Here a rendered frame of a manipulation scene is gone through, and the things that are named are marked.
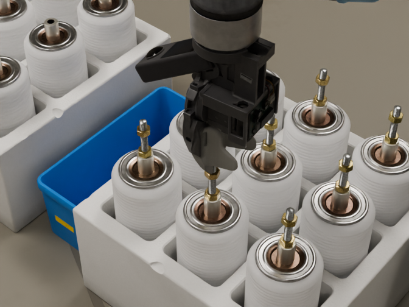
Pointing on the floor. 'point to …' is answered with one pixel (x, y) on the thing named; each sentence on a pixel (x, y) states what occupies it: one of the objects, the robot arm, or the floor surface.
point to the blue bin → (103, 158)
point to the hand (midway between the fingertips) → (208, 158)
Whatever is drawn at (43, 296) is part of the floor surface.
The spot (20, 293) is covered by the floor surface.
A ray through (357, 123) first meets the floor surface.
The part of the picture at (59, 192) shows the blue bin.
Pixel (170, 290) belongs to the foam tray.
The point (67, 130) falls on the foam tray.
